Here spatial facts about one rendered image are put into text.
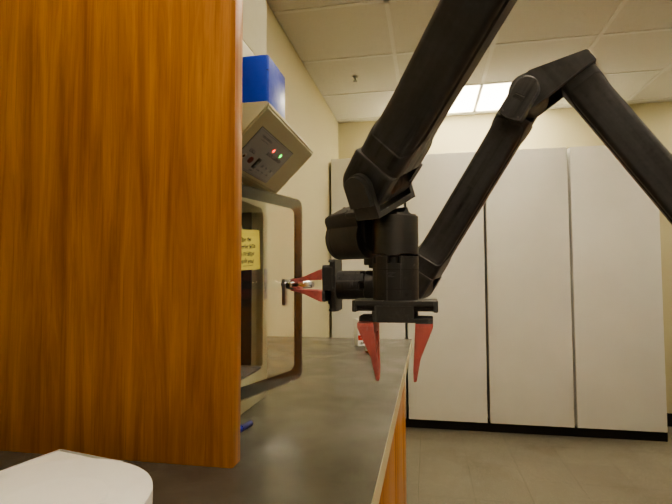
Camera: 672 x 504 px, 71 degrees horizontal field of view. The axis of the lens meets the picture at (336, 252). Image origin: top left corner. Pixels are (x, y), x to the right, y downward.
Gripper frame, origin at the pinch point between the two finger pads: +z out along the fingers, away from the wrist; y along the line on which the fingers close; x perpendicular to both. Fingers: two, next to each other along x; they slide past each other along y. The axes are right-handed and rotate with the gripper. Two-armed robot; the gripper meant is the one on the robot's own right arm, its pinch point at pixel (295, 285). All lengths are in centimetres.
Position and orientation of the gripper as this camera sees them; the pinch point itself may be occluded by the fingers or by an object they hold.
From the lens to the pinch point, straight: 97.5
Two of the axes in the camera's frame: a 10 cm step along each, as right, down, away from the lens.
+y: -0.1, -10.0, 0.4
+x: -2.2, -0.3, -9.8
